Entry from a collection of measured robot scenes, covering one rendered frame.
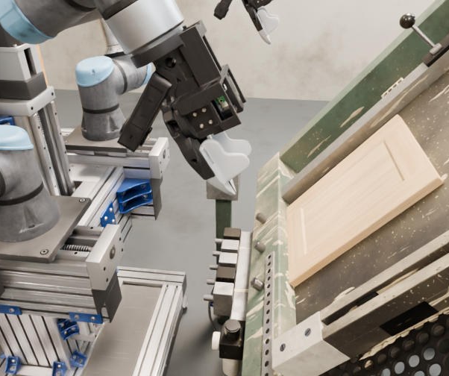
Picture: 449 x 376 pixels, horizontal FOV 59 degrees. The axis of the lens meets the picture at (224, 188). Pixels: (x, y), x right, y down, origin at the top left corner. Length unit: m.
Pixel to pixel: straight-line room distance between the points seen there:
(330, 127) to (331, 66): 3.17
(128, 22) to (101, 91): 0.87
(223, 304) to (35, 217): 0.55
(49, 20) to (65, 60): 4.62
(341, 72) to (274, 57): 0.73
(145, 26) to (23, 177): 0.56
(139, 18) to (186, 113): 0.11
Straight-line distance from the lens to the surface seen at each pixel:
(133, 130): 0.50
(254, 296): 1.02
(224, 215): 1.57
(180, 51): 0.45
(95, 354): 1.76
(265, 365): 0.86
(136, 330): 1.79
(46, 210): 0.97
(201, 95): 0.44
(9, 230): 0.97
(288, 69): 4.54
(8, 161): 0.89
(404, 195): 0.88
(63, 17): 0.50
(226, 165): 0.49
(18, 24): 0.52
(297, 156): 1.45
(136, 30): 0.43
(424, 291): 0.67
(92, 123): 1.34
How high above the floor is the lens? 1.61
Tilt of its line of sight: 33 degrees down
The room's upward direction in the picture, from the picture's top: straight up
